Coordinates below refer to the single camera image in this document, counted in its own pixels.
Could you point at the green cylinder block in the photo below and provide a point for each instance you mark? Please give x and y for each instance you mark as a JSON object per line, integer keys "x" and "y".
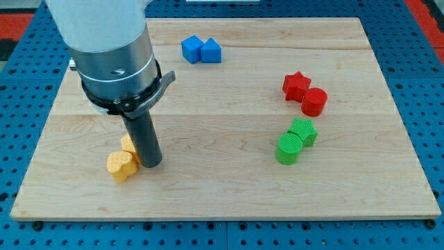
{"x": 289, "y": 146}

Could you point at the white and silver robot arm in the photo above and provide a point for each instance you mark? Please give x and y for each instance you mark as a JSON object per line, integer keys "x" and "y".
{"x": 110, "y": 45}

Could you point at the wooden board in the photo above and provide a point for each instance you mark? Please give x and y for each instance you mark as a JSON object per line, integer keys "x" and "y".
{"x": 218, "y": 125}

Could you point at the blue triangular prism block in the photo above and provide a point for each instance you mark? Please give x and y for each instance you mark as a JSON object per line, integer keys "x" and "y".
{"x": 211, "y": 52}

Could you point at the red cylinder block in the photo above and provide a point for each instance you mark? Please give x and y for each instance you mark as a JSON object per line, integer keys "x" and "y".
{"x": 314, "y": 102}

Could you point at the red star block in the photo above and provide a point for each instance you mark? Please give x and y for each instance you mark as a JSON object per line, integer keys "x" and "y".
{"x": 295, "y": 86}

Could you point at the yellow heart block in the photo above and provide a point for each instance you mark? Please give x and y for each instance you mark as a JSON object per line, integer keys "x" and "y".
{"x": 121, "y": 165}

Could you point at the green star block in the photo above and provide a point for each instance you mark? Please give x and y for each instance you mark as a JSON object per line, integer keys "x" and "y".
{"x": 305, "y": 130}

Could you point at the yellow hexagon block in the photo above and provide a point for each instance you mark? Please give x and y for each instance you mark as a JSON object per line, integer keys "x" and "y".
{"x": 127, "y": 145}

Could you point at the blue cube block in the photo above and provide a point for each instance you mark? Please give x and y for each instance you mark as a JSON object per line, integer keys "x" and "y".
{"x": 191, "y": 49}

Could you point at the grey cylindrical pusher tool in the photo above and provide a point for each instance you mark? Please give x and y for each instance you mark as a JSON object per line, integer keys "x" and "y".
{"x": 142, "y": 134}

